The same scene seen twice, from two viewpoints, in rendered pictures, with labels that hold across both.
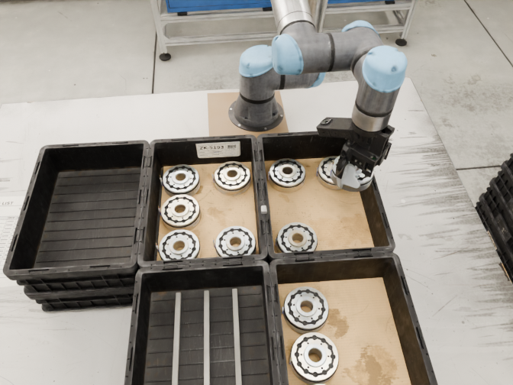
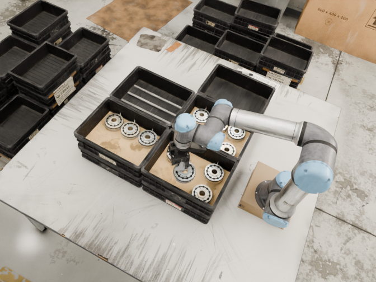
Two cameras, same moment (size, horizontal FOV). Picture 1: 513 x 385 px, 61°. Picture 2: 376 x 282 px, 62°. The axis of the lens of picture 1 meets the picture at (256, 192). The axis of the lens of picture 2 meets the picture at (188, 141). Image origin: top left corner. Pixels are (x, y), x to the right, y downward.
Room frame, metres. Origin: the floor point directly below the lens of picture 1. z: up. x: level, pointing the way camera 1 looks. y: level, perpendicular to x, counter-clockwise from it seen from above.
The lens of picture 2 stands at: (0.95, -0.88, 2.26)
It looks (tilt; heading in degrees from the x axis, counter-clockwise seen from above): 56 degrees down; 113
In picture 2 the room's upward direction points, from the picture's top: 10 degrees clockwise
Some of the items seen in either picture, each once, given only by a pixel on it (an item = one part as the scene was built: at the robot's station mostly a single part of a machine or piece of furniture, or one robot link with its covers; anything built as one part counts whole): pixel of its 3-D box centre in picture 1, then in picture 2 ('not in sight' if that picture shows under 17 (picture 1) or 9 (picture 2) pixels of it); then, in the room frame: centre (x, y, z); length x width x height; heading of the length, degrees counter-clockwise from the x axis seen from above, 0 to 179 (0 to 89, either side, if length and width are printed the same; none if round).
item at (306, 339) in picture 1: (314, 356); (130, 129); (0.28, -0.12, 0.86); 0.10 x 0.10 x 0.01
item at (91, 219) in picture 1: (91, 214); (235, 97); (0.64, 0.44, 0.87); 0.40 x 0.30 x 0.11; 4
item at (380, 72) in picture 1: (379, 80); (185, 128); (0.65, -0.23, 1.29); 0.09 x 0.08 x 0.11; 9
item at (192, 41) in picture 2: not in sight; (197, 49); (-0.09, 1.34, 0.26); 0.40 x 0.30 x 0.23; 6
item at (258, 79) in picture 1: (259, 71); (284, 186); (1.11, -0.01, 0.96); 0.13 x 0.12 x 0.14; 99
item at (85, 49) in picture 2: not in sight; (84, 60); (-0.76, 0.52, 0.31); 0.40 x 0.30 x 0.34; 96
